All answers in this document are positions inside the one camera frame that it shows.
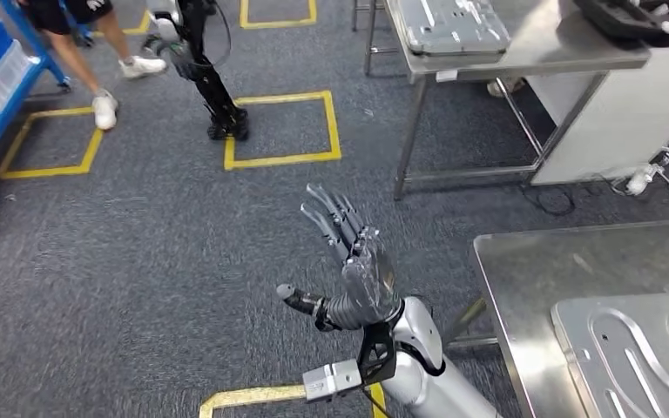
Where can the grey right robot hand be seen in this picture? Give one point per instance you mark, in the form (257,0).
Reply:
(369,283)

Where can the stainless steel workbench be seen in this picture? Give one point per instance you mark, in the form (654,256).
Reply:
(531,271)

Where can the blue wheeled shelf cart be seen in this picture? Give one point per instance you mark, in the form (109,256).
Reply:
(37,41)

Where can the pale shoe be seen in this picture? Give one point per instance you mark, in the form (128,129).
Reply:
(505,87)

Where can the stamped sheet metal panel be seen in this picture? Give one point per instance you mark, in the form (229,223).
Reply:
(657,369)
(456,26)

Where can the white power strip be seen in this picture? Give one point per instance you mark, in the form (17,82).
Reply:
(640,180)

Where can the white panel steel-framed table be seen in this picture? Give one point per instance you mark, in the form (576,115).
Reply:
(629,127)

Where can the person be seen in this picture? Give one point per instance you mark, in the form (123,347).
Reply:
(75,63)

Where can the black plastic tray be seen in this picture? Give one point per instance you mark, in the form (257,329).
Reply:
(629,23)

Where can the white plastic bin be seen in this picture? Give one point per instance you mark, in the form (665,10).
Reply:
(0,81)

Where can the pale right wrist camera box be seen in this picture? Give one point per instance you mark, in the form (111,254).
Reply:
(331,381)

